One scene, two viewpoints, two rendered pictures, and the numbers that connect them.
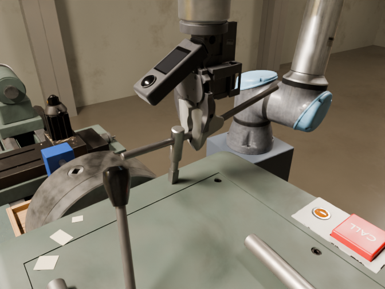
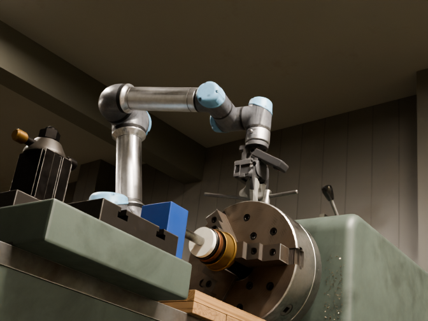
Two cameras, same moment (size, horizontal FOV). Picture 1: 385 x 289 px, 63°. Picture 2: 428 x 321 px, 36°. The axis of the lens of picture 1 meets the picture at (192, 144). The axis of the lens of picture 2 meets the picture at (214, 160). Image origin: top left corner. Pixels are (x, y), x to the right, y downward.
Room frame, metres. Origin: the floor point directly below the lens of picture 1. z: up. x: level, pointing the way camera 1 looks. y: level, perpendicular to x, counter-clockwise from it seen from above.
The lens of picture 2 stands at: (1.06, 1.70, 0.65)
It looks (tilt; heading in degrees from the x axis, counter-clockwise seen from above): 24 degrees up; 255
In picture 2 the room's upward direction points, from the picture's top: 7 degrees clockwise
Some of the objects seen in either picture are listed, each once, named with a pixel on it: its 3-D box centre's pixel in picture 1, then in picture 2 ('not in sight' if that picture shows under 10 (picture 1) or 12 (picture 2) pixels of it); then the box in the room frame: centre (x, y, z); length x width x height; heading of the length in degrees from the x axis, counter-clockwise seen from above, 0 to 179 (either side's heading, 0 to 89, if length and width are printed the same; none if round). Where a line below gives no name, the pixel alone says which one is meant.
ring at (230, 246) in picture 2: not in sight; (215, 249); (0.66, 0.30, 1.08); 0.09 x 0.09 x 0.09; 37
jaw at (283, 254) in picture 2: not in sight; (266, 255); (0.55, 0.33, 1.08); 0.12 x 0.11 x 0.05; 127
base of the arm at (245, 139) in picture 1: (250, 128); not in sight; (0.88, -0.18, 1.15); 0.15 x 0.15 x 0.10
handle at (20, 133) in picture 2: not in sight; (24, 139); (1.12, 0.55, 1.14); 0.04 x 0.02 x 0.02; 37
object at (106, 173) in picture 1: (118, 184); (327, 192); (0.29, 0.09, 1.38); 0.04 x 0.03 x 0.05; 37
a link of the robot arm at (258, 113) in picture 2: not in sight; (258, 116); (0.49, -0.02, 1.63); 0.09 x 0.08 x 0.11; 139
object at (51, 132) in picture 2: (52, 99); (49, 135); (1.08, 0.51, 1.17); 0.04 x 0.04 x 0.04
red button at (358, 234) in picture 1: (360, 237); not in sight; (0.32, -0.24, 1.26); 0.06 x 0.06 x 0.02; 37
